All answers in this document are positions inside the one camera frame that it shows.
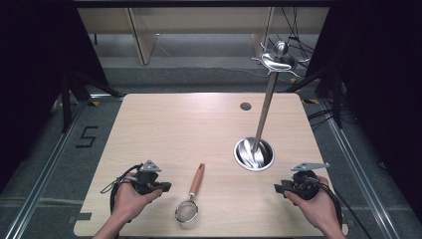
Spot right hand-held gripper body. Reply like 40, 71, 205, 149
290, 161, 331, 201

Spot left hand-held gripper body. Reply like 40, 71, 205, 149
133, 159, 163, 196

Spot person's right hand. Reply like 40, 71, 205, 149
284, 175, 340, 231

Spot person's left hand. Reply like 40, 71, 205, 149
111, 171, 163, 223

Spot metal utensil rack stand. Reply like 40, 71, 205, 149
233, 40, 312, 173

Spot black tripod stand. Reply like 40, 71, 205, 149
284, 62, 344, 129
60, 67, 124, 134

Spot black curtain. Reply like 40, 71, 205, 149
0, 0, 109, 194
305, 0, 422, 218

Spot right hand-held gripper cable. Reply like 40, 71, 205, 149
308, 177, 373, 239

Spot hand-held gripper cable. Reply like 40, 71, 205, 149
308, 177, 373, 239
100, 163, 144, 214

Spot wooden-handled mesh strainer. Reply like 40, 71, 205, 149
174, 162, 206, 227

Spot left hand-held gripper cable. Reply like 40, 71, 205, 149
100, 163, 144, 214

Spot aluminium floor rail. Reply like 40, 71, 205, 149
2, 95, 124, 239
317, 99, 396, 239

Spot black floor cables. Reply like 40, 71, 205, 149
307, 107, 336, 131

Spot bundle of black hanging cables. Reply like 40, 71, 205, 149
268, 6, 317, 69

